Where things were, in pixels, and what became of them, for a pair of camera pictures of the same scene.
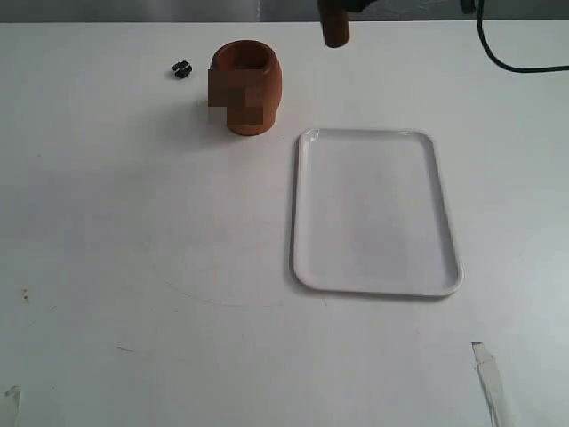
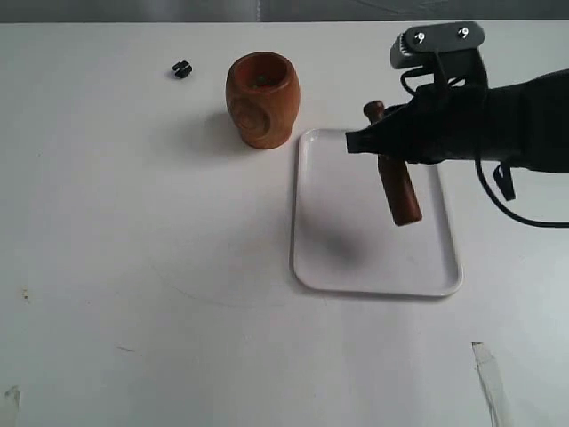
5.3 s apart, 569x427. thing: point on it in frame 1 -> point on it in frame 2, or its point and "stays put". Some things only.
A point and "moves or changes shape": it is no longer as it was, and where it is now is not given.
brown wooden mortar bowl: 245,76 moves or changes shape
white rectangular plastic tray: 371,215 stays put
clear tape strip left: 15,391 stays put
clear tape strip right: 492,386 stays put
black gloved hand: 357,5 -> 440,124
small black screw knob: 181,69 stays put
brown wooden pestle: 335,22 -> 404,208
